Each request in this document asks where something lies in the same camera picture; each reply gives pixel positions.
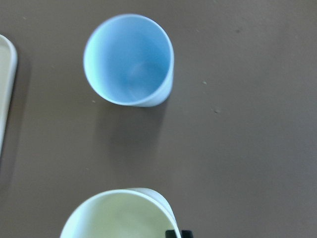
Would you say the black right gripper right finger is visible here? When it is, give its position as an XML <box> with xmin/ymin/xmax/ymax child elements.
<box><xmin>181</xmin><ymin>230</ymin><xmax>193</xmax><ymax>238</ymax></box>

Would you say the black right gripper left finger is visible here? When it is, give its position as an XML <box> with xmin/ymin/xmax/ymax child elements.
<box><xmin>165</xmin><ymin>230</ymin><xmax>176</xmax><ymax>238</ymax></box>

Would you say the pale yellow cup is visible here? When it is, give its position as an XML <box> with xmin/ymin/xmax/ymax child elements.
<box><xmin>60</xmin><ymin>188</ymin><xmax>181</xmax><ymax>238</ymax></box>

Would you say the light blue cup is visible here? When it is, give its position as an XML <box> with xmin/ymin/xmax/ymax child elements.
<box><xmin>83</xmin><ymin>14</ymin><xmax>174</xmax><ymax>107</ymax></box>

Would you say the cream rabbit tray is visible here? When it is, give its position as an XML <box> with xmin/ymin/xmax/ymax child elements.
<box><xmin>0</xmin><ymin>35</ymin><xmax>18</xmax><ymax>152</ymax></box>

